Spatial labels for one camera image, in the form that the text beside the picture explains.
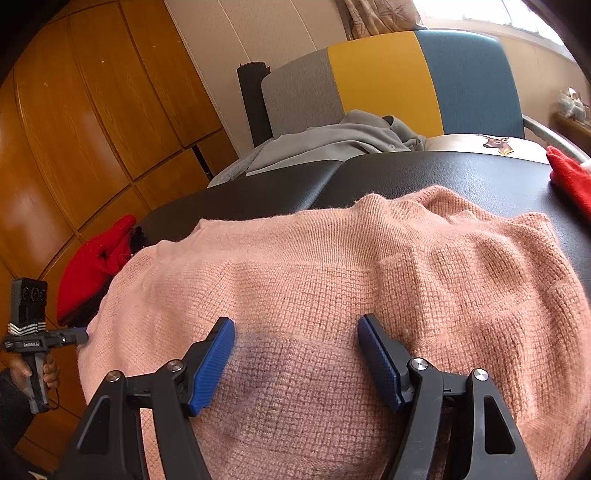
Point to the pink knit sweater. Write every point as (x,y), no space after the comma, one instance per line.
(346,286)

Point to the wooden wardrobe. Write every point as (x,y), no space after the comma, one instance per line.
(92,115)

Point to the white deer print cushion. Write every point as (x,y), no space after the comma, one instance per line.
(466,146)

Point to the red fleece garment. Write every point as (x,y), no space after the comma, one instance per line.
(92,272)

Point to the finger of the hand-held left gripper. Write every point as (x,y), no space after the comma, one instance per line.
(74,337)

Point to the person's left hand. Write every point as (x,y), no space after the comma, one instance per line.
(51,374)

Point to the group of jars and bottles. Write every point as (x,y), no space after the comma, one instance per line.
(575,104)

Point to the red knit sweater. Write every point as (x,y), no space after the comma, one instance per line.
(572,180)

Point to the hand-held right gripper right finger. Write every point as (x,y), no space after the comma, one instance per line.
(381,364)

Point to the patterned beige curtain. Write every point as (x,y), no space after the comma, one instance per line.
(378,16)

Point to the wooden side table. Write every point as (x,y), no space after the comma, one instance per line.
(575,131)

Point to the large window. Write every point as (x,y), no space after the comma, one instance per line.
(489,16)

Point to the grey garment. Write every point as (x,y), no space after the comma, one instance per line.
(323,143)

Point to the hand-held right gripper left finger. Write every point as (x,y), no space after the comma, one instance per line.
(210,369)

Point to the grey yellow blue armchair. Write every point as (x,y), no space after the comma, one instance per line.
(378,78)

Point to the black rolled mat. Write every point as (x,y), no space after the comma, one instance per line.
(254,101)

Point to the person's left forearm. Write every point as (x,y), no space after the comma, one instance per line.
(11,410)

